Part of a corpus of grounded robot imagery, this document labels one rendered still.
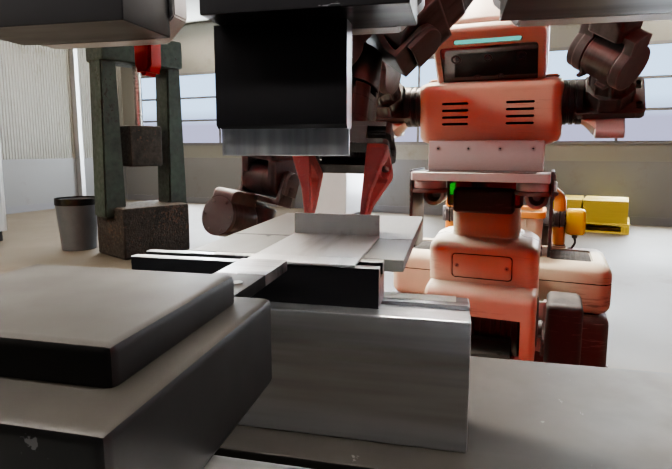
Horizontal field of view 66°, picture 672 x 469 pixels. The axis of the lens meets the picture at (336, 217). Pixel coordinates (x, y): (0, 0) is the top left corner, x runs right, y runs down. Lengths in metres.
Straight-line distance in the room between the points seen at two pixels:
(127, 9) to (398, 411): 0.34
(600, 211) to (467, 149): 6.43
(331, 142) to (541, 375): 0.30
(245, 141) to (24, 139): 9.97
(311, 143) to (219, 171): 9.90
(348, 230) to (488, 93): 0.64
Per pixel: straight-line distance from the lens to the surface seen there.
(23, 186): 10.30
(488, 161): 1.06
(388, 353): 0.38
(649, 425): 0.49
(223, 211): 0.74
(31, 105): 10.48
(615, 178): 8.43
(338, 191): 7.80
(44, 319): 0.18
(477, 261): 1.11
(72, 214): 6.08
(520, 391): 0.50
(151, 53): 0.52
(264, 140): 0.40
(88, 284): 0.22
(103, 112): 5.47
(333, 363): 0.39
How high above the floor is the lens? 1.09
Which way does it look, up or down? 8 degrees down
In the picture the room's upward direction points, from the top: straight up
